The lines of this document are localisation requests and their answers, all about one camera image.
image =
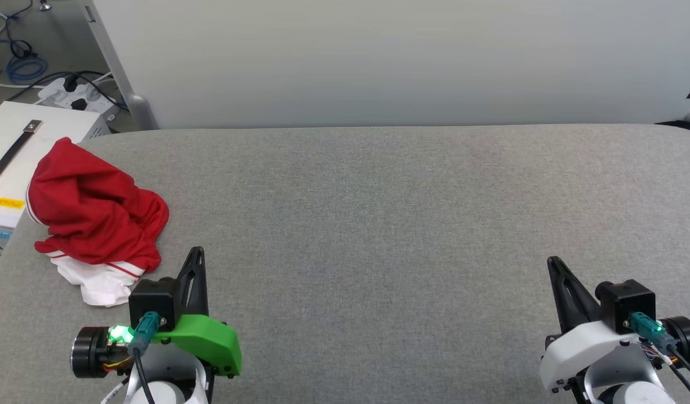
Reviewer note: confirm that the grey fabric sofa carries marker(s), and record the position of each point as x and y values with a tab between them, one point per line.
378	224

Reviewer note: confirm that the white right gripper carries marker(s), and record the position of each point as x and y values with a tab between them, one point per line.
580	353

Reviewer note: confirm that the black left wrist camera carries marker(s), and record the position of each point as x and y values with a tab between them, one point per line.
151	297

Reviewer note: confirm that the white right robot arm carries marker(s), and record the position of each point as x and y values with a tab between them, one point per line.
639	395

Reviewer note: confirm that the grey metal partition leg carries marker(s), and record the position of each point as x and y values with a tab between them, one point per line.
138	109

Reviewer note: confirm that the white power strip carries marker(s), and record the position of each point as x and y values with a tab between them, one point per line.
59	96

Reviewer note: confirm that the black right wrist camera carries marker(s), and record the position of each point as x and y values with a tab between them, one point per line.
631	303

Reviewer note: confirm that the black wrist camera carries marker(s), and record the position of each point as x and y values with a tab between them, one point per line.
151	297
631	303

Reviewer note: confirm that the white partition panel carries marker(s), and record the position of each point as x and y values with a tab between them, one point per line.
378	56

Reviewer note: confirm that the white power supply box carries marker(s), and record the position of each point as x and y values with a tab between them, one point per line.
8	129

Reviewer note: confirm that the yellow warning label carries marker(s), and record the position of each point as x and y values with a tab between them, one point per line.
10	202

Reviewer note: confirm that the red and white jersey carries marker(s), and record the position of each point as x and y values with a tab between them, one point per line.
92	213

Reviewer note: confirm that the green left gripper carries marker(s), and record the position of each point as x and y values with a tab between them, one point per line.
205	339

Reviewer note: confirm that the black power plug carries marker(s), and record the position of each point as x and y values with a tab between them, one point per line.
70	84

